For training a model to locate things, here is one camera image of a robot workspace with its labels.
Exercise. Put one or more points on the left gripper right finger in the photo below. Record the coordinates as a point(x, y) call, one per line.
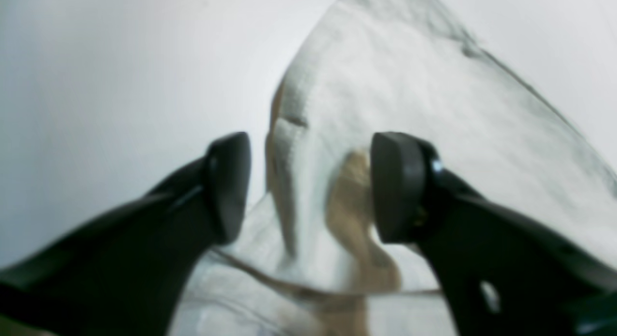
point(502, 273)

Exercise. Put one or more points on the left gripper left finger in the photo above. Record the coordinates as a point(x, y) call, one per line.
point(123, 273)

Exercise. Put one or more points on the beige t-shirt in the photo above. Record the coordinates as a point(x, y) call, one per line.
point(309, 260)

